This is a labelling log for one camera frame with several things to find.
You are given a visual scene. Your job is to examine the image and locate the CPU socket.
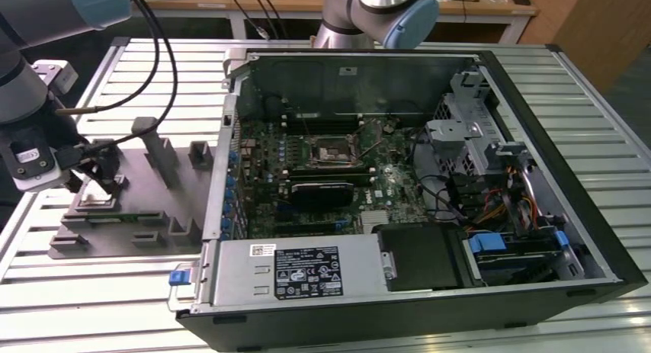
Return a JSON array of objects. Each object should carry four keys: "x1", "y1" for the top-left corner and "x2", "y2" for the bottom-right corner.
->
[{"x1": 310, "y1": 135, "x2": 360, "y2": 167}]

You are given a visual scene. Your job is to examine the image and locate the black fan shroud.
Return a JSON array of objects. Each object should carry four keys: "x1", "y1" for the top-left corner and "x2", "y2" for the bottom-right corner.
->
[{"x1": 371, "y1": 223, "x2": 482, "y2": 293}]

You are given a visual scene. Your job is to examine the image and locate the silver CPU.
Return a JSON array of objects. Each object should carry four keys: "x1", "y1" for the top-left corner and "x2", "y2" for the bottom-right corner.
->
[{"x1": 80, "y1": 177, "x2": 116, "y2": 204}]

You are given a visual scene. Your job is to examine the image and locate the green motherboard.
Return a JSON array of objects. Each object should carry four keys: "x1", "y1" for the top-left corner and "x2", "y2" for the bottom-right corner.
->
[{"x1": 231, "y1": 118, "x2": 459, "y2": 239}]

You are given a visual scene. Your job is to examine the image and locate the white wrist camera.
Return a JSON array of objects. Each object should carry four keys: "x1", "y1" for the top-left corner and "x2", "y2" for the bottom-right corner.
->
[{"x1": 9, "y1": 137, "x2": 65, "y2": 194}]

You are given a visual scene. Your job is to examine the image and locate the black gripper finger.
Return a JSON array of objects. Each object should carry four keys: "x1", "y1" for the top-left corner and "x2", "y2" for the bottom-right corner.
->
[
  {"x1": 93, "y1": 149, "x2": 123, "y2": 200},
  {"x1": 64, "y1": 164, "x2": 92, "y2": 196}
]

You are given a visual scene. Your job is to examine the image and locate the black graphics card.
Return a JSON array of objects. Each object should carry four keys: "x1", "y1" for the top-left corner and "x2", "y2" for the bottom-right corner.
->
[{"x1": 289, "y1": 181, "x2": 355, "y2": 209}]

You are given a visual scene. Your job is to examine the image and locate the coloured wire bundle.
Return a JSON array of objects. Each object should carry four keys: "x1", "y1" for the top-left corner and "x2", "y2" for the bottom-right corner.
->
[{"x1": 475, "y1": 165, "x2": 543, "y2": 232}]

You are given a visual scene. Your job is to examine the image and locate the grey parts rack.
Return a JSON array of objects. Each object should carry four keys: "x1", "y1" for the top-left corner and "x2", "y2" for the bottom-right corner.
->
[{"x1": 45, "y1": 117, "x2": 217, "y2": 259}]

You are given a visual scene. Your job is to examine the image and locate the silver chipset heatsink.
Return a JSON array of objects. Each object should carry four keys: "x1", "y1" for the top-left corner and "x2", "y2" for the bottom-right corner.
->
[{"x1": 360, "y1": 210, "x2": 391, "y2": 234}]

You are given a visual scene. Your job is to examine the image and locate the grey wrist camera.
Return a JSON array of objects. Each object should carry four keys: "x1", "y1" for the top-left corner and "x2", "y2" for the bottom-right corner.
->
[{"x1": 31, "y1": 60, "x2": 79, "y2": 99}]

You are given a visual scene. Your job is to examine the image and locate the wooden desk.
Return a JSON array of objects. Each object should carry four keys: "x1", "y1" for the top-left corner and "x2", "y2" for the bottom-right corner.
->
[{"x1": 129, "y1": 0, "x2": 540, "y2": 45}]

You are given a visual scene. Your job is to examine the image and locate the grey plastic bracket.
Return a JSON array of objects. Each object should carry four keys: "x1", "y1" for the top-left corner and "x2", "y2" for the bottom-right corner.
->
[{"x1": 486, "y1": 141, "x2": 535, "y2": 167}]

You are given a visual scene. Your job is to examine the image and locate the black RAM slot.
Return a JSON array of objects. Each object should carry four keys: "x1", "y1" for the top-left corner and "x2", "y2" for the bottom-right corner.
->
[
  {"x1": 280, "y1": 115, "x2": 363, "y2": 125},
  {"x1": 287, "y1": 174, "x2": 376, "y2": 185},
  {"x1": 284, "y1": 168, "x2": 375, "y2": 178}
]

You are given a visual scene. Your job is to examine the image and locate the black PC case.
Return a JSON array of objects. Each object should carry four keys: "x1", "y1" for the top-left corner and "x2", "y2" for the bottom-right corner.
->
[{"x1": 175, "y1": 47, "x2": 650, "y2": 351}]

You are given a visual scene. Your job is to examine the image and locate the metal locking lever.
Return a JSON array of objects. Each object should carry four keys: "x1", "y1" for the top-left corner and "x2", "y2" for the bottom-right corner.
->
[{"x1": 355, "y1": 127, "x2": 382, "y2": 158}]

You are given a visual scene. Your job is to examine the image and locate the blue disk carrier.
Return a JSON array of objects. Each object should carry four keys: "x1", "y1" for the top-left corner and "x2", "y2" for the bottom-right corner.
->
[{"x1": 467, "y1": 233, "x2": 510, "y2": 257}]

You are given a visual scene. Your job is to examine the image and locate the wooden cabinet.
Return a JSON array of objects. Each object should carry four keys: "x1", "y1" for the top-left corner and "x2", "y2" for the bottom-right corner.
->
[{"x1": 518, "y1": 0, "x2": 651, "y2": 93}]

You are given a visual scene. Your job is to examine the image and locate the silver power supply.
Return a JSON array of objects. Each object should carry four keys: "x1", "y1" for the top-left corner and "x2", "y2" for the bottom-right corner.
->
[{"x1": 211, "y1": 234, "x2": 391, "y2": 306}]

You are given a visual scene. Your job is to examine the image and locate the silver drive cage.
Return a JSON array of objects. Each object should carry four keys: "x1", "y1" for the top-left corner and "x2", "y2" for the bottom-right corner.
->
[{"x1": 424, "y1": 71, "x2": 534, "y2": 178}]

